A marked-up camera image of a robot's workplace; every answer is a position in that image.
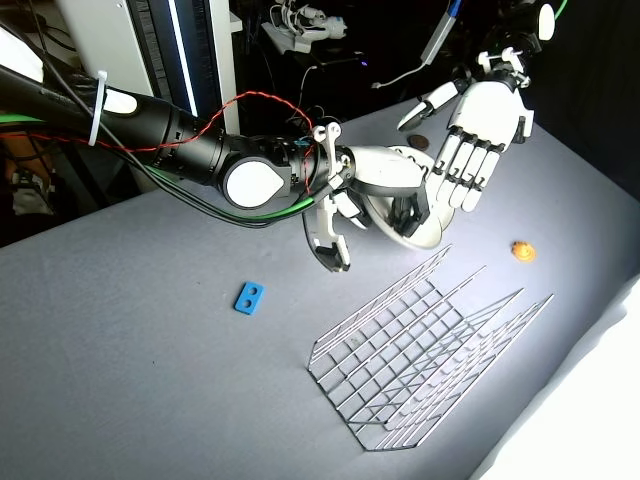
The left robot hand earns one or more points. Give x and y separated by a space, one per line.
490 110

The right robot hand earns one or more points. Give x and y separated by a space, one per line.
385 170

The brown round disc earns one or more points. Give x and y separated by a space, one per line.
419 142

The grey usb hub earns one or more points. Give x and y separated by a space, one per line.
437 40

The black device with blue light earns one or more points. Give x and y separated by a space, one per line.
340 59

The orange swirl cookie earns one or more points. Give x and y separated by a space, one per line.
523 252

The spare white robot hand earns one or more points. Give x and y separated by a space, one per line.
300 25

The blue block with two holes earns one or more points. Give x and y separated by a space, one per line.
249 300

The white zip tie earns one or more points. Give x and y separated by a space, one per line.
98 115

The white cabinet with blue light strip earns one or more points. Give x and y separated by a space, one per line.
100 30

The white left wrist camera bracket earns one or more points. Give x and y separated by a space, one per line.
500 57

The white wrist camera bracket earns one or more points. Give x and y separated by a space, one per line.
500 57
325 240

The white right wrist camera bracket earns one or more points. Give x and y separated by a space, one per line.
325 240

